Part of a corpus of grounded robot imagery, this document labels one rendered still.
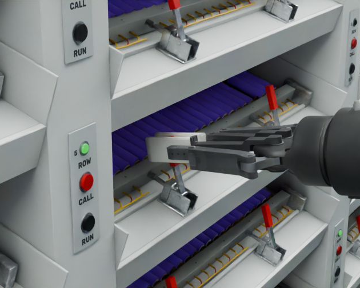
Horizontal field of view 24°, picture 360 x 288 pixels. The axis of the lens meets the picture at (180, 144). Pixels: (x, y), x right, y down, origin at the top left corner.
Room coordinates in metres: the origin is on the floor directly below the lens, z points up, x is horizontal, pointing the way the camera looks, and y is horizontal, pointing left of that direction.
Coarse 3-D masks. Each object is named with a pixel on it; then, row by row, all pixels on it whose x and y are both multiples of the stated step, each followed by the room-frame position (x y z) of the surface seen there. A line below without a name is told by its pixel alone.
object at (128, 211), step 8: (296, 112) 1.27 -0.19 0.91; (280, 120) 1.22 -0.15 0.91; (184, 176) 0.98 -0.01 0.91; (192, 176) 1.00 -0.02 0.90; (160, 192) 0.93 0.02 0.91; (144, 200) 0.91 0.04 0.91; (152, 200) 0.92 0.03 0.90; (128, 208) 0.88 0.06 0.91; (136, 208) 0.89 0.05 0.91; (120, 216) 0.86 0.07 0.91
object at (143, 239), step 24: (264, 72) 1.36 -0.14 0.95; (288, 72) 1.33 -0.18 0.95; (312, 96) 1.31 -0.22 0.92; (336, 96) 1.29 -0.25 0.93; (264, 120) 1.21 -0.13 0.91; (288, 120) 1.24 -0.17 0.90; (144, 192) 0.93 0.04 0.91; (216, 192) 0.98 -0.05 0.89; (240, 192) 1.02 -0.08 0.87; (144, 216) 0.89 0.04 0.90; (168, 216) 0.90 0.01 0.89; (192, 216) 0.91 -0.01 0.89; (216, 216) 0.98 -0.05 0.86; (120, 240) 0.77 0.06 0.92; (144, 240) 0.84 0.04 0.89; (168, 240) 0.87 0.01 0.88; (120, 264) 0.79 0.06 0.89; (144, 264) 0.84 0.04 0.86
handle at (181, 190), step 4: (172, 136) 0.93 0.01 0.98; (172, 164) 0.92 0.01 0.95; (176, 164) 0.92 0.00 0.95; (176, 168) 0.92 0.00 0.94; (176, 172) 0.92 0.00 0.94; (180, 172) 0.93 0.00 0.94; (176, 176) 0.92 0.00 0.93; (180, 176) 0.92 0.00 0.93; (176, 180) 0.92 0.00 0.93; (180, 180) 0.92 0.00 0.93; (180, 184) 0.92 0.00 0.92; (180, 188) 0.92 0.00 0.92; (184, 188) 0.92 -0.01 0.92; (180, 192) 0.92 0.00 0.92; (184, 192) 0.92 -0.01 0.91
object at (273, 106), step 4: (268, 88) 1.15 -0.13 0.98; (272, 88) 1.16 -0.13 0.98; (268, 92) 1.15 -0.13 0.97; (272, 92) 1.15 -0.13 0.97; (268, 96) 1.15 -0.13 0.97; (272, 96) 1.15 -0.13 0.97; (268, 100) 1.15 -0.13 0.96; (272, 100) 1.15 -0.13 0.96; (276, 100) 1.16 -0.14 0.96; (272, 104) 1.15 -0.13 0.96; (276, 104) 1.15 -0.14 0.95; (272, 108) 1.15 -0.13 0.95; (276, 108) 1.15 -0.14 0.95; (272, 112) 1.15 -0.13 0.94; (276, 112) 1.15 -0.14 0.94; (276, 116) 1.15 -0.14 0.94; (276, 120) 1.15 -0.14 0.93; (276, 124) 1.14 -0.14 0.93
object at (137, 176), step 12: (264, 96) 1.24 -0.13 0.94; (276, 96) 1.25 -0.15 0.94; (288, 96) 1.29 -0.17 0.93; (252, 108) 1.19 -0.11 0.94; (264, 108) 1.21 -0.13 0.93; (288, 108) 1.26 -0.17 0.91; (228, 120) 1.13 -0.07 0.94; (240, 120) 1.14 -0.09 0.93; (204, 132) 1.08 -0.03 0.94; (216, 132) 1.09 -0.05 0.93; (132, 168) 0.94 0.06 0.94; (144, 168) 0.94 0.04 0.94; (156, 168) 0.96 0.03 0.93; (168, 168) 0.99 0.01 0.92; (120, 180) 0.91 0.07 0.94; (132, 180) 0.91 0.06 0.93; (144, 180) 0.94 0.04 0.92; (168, 180) 0.96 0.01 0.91; (120, 192) 0.90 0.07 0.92; (120, 204) 0.88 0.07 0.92
